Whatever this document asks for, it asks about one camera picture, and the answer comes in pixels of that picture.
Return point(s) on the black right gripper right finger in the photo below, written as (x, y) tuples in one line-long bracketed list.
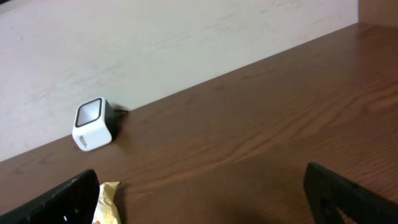
[(329, 193)]

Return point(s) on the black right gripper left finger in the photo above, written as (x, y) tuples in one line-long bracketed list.
[(73, 201)]

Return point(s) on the white and yellow snack bag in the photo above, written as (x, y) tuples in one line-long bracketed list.
[(106, 211)]

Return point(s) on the white barcode scanner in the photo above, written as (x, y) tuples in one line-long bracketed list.
[(95, 124)]

